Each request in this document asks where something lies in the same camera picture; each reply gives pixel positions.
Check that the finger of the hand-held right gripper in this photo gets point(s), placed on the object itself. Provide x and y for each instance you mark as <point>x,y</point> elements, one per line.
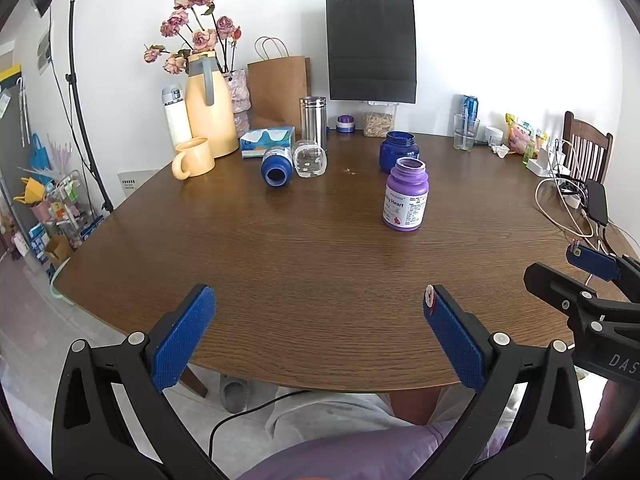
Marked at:
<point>557,287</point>
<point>592,261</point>

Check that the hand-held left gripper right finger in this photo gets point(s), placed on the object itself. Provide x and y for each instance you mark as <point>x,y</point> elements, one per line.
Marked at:
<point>457,347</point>

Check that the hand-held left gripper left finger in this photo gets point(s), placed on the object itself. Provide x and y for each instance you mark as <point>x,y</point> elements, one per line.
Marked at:
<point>184,342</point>

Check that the person's right forearm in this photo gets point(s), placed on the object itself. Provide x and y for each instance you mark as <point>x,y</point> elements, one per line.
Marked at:
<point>617,417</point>

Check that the wooden table leg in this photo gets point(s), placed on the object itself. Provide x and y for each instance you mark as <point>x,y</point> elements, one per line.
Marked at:
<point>195,382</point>

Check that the black phone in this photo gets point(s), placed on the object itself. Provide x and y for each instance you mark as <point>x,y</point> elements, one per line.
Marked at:
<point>597,202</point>

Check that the person's bare leg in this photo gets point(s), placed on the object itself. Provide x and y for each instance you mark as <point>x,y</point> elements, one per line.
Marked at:
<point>410,405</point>

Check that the grey slipper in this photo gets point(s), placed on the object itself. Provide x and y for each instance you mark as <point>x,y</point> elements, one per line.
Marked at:
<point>237,395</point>

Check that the white power strip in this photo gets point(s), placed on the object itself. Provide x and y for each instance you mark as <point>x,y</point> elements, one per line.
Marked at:
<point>542,166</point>

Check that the wooden chair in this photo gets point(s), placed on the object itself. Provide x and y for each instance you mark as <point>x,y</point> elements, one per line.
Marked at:
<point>590,152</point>

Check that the small green bottle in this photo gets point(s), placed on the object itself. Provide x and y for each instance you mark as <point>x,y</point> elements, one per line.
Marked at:
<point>529,152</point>

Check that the crumpled white tissue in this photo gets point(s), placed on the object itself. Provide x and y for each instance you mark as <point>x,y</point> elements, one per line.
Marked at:
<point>500,149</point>

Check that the person's white shorts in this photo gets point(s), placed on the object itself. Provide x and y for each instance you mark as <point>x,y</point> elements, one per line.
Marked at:
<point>325,410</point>

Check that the colourful snack packets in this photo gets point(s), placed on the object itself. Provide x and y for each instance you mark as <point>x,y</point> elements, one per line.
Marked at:
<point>522,132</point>

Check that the person's purple shirt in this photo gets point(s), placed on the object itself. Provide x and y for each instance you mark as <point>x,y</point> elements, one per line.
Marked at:
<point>350,455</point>

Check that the small white jar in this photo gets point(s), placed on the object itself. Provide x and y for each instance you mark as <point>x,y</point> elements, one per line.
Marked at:
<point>494,135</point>

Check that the purple plastic bottle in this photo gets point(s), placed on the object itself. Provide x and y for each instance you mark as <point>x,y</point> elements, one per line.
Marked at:
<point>406,195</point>

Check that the drinking glass with straw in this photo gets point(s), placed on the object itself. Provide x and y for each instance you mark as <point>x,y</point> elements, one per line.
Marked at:
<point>466,135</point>

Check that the cluttered storage rack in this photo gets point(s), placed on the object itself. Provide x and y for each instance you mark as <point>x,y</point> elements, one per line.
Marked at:
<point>57,215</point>

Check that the yellow mug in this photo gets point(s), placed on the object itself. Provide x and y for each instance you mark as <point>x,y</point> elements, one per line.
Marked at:
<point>197,157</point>

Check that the blue drink can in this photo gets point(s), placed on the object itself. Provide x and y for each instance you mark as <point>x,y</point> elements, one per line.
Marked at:
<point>470,105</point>

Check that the blue bottle lying down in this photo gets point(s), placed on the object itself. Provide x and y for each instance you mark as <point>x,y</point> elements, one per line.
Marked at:
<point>276,166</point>

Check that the dark blue jar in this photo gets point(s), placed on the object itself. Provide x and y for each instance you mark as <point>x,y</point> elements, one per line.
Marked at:
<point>398,152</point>

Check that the blue tissue box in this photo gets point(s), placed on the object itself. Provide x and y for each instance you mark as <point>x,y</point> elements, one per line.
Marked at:
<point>265,141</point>

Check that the clear plastic jar lying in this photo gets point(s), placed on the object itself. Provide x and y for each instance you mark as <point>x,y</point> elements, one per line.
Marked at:
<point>310,159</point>

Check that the white thermos bottle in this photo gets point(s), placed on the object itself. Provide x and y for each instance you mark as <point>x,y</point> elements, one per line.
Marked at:
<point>175,120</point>

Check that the yellow thermos jug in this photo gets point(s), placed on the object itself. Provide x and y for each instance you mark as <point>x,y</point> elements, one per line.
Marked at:
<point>212,115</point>

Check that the clear cereal container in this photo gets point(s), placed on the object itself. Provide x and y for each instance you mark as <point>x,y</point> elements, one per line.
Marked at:
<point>380,122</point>

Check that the blue tote bag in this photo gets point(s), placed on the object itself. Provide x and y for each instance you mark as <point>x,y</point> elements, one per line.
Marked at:
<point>40,152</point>

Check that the black light stand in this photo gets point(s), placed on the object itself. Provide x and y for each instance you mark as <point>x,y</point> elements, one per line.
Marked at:
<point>82,125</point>

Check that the purple jar lid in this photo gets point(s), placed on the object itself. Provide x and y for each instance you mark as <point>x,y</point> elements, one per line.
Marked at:
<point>345,124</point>

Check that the pink wrapped vase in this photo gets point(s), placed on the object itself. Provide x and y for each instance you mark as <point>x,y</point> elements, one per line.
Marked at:
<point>240,95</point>

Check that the steel tumbler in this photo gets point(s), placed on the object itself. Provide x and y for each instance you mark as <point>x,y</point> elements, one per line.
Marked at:
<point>313,122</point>

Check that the brown paper bag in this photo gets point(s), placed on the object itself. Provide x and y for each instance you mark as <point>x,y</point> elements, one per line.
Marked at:
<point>277,95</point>

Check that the black paper bag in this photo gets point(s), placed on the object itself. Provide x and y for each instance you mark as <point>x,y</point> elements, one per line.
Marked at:
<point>372,50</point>

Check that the dried pink roses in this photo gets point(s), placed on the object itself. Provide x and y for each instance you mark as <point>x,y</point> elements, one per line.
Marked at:
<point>202,37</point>

